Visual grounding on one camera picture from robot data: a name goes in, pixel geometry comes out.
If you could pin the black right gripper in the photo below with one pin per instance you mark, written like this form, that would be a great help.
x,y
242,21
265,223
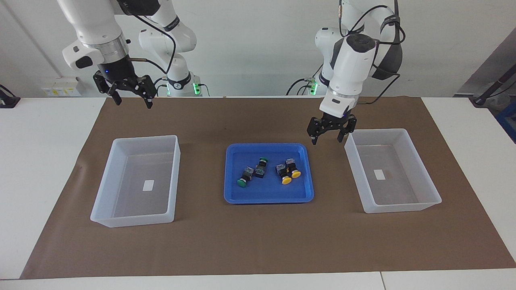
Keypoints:
x,y
119,74

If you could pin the white paper label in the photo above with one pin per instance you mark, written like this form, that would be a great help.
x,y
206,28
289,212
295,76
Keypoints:
x,y
148,185
379,174

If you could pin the blue crate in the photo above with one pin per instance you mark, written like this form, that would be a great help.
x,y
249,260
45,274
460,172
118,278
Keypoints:
x,y
508,121

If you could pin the black clamp object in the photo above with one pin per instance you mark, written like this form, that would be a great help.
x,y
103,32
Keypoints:
x,y
8,101

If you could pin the white wall socket box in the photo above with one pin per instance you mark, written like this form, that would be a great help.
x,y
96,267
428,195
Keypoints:
x,y
60,88

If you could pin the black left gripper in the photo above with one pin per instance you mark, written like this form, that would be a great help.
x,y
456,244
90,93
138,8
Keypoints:
x,y
330,123

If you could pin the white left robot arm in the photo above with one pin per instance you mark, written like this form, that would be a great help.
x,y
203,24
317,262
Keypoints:
x,y
350,68

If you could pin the brown paper table mat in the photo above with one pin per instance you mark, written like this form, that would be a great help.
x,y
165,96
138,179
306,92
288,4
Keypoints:
x,y
258,241

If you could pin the green push button switch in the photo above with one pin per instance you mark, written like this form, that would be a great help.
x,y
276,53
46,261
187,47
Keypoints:
x,y
246,174
260,171

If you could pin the yellow push button switch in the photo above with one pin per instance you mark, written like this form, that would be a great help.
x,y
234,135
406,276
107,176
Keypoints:
x,y
286,181
296,174

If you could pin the translucent white plastic box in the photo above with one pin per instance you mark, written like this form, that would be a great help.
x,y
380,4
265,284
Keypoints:
x,y
403,207
133,219

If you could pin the blue plastic tray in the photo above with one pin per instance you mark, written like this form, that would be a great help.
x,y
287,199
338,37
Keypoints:
x,y
266,193

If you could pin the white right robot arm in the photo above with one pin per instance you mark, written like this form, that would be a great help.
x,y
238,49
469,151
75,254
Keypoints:
x,y
96,24

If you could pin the black stand pole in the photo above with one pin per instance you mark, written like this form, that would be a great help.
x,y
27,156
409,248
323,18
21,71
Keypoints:
x,y
489,86

